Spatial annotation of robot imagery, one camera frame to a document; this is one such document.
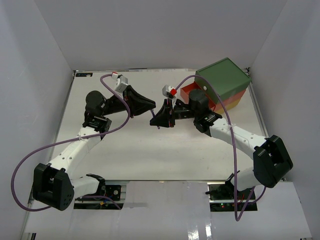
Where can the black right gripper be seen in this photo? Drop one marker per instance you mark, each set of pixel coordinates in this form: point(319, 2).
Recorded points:
point(162, 118)

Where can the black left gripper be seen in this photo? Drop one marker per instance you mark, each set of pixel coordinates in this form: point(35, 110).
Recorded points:
point(138, 103)

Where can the green drawer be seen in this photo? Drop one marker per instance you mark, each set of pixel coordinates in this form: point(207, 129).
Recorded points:
point(206, 82)

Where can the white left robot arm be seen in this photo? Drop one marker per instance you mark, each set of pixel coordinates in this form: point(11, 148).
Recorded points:
point(53, 184)

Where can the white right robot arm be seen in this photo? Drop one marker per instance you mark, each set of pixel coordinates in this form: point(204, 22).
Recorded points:
point(271, 160)

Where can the green drawer cabinet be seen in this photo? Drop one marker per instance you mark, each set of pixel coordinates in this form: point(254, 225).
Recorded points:
point(230, 80)

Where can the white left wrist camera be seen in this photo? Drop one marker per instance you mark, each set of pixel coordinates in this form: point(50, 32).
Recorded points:
point(121, 82)

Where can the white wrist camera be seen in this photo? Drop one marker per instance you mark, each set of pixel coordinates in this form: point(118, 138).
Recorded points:
point(170, 92)
point(121, 82)

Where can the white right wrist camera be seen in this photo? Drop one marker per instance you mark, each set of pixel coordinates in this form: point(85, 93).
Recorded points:
point(170, 92)

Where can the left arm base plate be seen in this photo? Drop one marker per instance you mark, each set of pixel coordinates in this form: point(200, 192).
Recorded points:
point(112, 197)

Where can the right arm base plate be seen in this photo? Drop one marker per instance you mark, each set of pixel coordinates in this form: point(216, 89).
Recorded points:
point(221, 198)

